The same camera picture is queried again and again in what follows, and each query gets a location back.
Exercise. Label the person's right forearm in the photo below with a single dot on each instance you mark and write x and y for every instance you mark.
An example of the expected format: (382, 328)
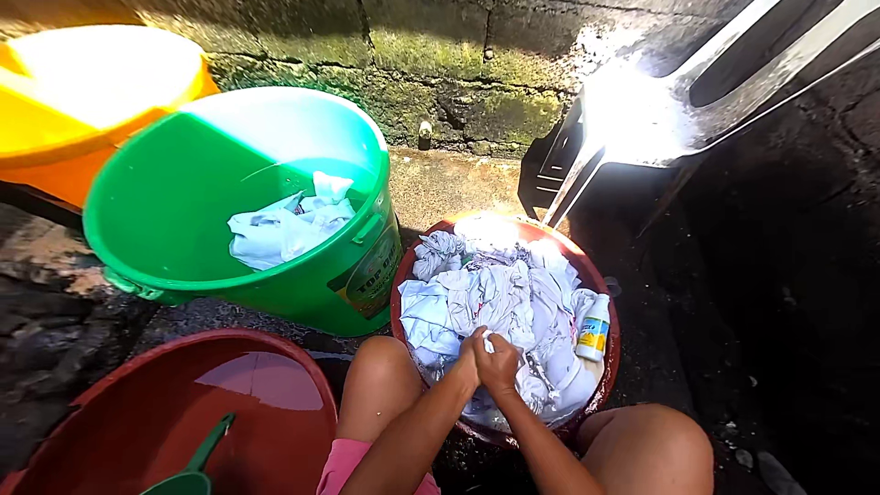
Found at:
(540, 438)

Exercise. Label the pale garment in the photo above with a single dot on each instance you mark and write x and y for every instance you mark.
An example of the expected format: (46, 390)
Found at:
(282, 230)

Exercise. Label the wide red-brown water basin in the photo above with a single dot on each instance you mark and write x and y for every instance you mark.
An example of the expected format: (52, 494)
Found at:
(130, 412)

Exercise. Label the person's right hand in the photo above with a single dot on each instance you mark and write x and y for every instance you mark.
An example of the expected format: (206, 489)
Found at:
(500, 370)

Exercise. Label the person's left fingers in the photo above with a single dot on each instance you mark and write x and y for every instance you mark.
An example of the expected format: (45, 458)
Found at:
(476, 336)

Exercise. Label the person's right fingers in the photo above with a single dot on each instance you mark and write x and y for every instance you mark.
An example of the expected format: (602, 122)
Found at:
(500, 343)

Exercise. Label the yellow-orange plastic tub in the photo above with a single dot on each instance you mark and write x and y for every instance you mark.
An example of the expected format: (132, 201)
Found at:
(48, 130)

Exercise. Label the dark green plastic dipper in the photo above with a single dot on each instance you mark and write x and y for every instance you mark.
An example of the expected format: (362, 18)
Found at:
(203, 454)

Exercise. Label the wrung white wet cloth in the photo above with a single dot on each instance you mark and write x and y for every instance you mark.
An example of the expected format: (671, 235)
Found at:
(488, 342)

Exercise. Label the person's left hand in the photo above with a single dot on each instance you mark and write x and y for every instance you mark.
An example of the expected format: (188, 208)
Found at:
(468, 361)

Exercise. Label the white plastic chair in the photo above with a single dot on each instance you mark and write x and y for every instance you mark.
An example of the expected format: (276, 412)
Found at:
(639, 120)

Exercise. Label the white bottle with yellow label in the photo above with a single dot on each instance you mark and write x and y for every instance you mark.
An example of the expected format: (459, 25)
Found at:
(593, 330)

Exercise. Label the person's legs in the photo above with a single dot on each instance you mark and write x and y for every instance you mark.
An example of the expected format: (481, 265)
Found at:
(653, 450)

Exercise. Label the person's left forearm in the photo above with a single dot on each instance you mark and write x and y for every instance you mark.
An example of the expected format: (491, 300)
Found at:
(419, 427)

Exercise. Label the red-brown round laundry basin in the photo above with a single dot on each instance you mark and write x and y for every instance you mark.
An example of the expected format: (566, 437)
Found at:
(610, 357)

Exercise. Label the pile of white laundry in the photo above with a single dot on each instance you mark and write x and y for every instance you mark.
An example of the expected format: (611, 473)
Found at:
(502, 295)

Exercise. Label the large green plastic bucket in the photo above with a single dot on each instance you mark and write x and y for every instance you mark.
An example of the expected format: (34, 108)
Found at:
(165, 234)

